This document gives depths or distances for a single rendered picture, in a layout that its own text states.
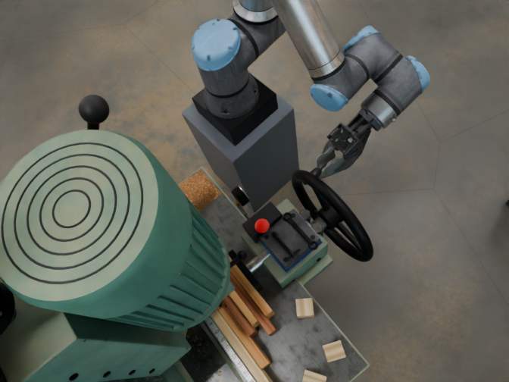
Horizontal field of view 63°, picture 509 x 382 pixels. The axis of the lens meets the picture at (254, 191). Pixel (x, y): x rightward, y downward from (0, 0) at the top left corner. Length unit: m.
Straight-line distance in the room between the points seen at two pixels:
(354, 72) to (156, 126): 1.45
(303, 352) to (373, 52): 0.71
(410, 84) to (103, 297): 0.90
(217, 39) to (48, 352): 0.99
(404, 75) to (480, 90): 1.28
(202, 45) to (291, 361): 0.88
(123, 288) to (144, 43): 2.35
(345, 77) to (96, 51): 1.98
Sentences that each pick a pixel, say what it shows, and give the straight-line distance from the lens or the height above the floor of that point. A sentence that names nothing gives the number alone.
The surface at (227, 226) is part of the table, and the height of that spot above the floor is 0.90.
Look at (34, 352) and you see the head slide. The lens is 0.50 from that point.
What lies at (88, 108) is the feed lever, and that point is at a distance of 0.53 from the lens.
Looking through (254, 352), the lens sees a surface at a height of 0.94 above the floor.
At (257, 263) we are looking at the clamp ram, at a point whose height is 0.96.
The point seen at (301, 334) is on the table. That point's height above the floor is 0.90.
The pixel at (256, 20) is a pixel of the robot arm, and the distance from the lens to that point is 1.31.
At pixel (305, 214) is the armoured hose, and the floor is 0.97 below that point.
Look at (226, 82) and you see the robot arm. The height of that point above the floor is 0.80.
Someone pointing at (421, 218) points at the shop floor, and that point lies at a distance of 1.98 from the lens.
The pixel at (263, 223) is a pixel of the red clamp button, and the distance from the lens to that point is 0.85.
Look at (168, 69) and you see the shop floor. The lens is 2.49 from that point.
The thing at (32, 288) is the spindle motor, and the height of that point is 1.50.
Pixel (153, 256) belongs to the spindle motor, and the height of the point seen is 1.49.
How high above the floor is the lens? 1.83
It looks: 67 degrees down
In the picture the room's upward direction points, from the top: 20 degrees counter-clockwise
